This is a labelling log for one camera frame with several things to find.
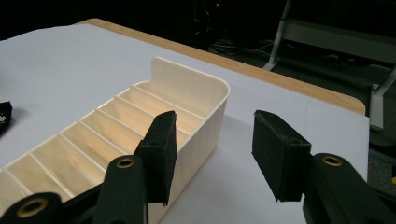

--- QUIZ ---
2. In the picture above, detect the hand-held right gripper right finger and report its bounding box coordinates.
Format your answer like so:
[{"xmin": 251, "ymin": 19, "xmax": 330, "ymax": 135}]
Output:
[{"xmin": 251, "ymin": 109, "xmax": 313, "ymax": 203}]

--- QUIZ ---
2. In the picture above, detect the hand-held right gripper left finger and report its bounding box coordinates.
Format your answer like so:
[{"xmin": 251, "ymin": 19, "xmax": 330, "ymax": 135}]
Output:
[{"xmin": 134, "ymin": 110, "xmax": 178, "ymax": 207}]

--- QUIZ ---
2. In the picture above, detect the cream divided organizer box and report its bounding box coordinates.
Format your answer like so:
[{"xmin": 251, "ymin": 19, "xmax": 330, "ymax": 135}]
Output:
[{"xmin": 0, "ymin": 56, "xmax": 232, "ymax": 224}]

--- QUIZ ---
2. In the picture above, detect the white table cover sheet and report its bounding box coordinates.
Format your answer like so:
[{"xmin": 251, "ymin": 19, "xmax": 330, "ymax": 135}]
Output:
[{"xmin": 0, "ymin": 23, "xmax": 371, "ymax": 224}]

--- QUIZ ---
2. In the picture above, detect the dark equipment with red light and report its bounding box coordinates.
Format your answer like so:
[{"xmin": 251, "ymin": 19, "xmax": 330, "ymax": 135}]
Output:
[{"xmin": 190, "ymin": 0, "xmax": 228, "ymax": 43}]

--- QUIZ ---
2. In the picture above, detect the black cloth item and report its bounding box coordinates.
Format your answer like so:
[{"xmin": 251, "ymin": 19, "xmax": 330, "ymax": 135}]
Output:
[{"xmin": 0, "ymin": 100, "xmax": 14, "ymax": 135}]

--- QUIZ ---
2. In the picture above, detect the bundle of floor cables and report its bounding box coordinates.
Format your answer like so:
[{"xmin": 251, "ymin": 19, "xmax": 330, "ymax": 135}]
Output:
[{"xmin": 209, "ymin": 37, "xmax": 275, "ymax": 59}]

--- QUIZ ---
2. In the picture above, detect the grey metal stand frame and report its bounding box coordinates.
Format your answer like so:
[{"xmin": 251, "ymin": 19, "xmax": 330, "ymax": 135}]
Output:
[{"xmin": 262, "ymin": 0, "xmax": 396, "ymax": 132}]

